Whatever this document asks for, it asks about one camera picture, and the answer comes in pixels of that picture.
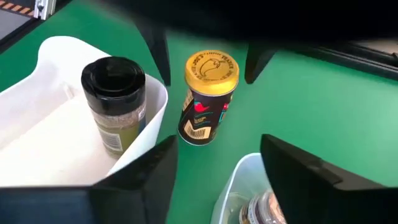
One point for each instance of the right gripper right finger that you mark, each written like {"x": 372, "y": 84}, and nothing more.
{"x": 326, "y": 202}

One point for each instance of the small cork-top glass jar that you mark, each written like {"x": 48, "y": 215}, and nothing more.
{"x": 258, "y": 211}

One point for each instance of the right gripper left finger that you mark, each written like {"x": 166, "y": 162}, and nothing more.
{"x": 143, "y": 193}

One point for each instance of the green table mat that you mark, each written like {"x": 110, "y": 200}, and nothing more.
{"x": 311, "y": 109}

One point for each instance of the translucent plastic bin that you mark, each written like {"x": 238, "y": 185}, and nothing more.
{"x": 236, "y": 193}

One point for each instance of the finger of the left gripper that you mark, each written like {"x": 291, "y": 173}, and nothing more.
{"x": 256, "y": 59}
{"x": 158, "y": 49}

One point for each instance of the yellow-lid can red chili print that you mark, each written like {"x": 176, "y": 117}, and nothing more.
{"x": 205, "y": 109}

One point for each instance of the white plastic bin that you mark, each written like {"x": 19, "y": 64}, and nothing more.
{"x": 46, "y": 140}

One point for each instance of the silver aluminium extrusion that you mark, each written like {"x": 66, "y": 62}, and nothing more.
{"x": 45, "y": 9}

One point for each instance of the black-lid green-label herb jar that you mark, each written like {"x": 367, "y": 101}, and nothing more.
{"x": 115, "y": 93}

